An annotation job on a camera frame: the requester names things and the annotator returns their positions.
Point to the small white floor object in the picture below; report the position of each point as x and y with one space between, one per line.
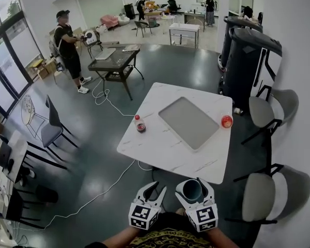
238 110

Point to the flat grey board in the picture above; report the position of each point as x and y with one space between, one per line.
131 47

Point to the cola bottle with red cap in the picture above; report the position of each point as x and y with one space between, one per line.
140 125

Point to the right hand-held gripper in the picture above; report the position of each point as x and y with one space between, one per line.
204 216

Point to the grey padded chair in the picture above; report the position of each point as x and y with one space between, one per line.
263 198
51 128
266 110

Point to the person's right forearm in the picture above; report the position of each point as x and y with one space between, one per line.
220 238

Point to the person's black patterned shirt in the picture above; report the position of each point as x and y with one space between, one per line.
170 231

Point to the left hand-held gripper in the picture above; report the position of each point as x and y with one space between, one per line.
142 214

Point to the black office chair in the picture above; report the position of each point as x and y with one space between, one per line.
173 5

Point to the black folding chair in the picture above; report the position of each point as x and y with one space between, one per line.
142 27

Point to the blue-grey cup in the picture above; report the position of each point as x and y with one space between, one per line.
192 190

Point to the red apple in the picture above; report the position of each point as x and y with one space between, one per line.
226 121

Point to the grey rectangular tray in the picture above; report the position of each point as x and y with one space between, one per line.
187 123

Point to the black glass-top table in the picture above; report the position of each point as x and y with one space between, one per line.
111 62

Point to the person's left forearm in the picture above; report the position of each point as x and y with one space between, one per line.
121 238

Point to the white metal table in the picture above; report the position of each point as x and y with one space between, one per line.
184 28

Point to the dark laptop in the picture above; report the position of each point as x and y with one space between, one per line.
3 155

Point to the round white table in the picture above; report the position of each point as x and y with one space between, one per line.
167 17

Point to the pink cushion seat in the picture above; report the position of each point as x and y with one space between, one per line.
109 21

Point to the tall black mobile machine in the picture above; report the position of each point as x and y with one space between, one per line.
244 66
228 35

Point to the cardboard boxes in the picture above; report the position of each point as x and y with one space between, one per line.
44 68

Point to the black cabinet box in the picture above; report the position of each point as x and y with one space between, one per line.
129 10

